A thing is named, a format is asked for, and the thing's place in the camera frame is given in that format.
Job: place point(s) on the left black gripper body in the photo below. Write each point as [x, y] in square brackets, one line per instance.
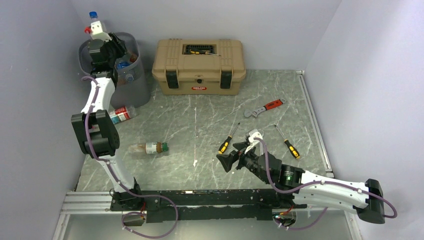
[115, 49]

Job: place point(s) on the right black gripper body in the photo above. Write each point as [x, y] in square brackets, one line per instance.
[250, 160]

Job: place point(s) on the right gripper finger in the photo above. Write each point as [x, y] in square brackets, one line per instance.
[240, 146]
[227, 160]

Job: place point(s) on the blue label bottle white cap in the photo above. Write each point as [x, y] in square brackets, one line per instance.
[121, 64]

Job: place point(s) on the brown tea bottle green cap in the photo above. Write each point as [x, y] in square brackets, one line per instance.
[149, 148]

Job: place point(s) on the clear bottle red cap front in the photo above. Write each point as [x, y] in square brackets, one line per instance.
[131, 57]

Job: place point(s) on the Pepsi bottle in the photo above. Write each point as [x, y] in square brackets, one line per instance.
[93, 16]

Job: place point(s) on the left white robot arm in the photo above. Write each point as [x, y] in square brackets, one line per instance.
[94, 129]

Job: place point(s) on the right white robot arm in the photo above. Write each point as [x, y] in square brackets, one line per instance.
[303, 187]

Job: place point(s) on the grey mesh waste bin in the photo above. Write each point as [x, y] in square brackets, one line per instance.
[132, 87]

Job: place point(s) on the red label bottle by bin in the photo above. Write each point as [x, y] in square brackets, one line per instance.
[122, 114]

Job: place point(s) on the yellow black screwdriver left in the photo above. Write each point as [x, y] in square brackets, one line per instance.
[227, 141]

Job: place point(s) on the yellow black screwdriver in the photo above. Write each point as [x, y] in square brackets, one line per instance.
[227, 141]
[293, 151]

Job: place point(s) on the yellow black screwdriver right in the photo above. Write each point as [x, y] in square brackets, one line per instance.
[293, 151]

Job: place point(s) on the tan plastic toolbox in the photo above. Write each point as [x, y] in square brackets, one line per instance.
[178, 73]

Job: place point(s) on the screwdriver on toolbox lid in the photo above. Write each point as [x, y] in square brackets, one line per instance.
[196, 51]

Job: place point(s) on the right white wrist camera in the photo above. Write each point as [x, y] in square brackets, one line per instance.
[251, 138]

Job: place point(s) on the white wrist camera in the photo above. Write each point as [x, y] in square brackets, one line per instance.
[98, 32]
[251, 138]

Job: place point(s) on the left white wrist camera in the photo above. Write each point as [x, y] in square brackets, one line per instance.
[98, 32]

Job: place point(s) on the red handled adjustable wrench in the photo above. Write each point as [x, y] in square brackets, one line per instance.
[271, 105]

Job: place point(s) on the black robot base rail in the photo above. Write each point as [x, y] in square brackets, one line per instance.
[185, 205]

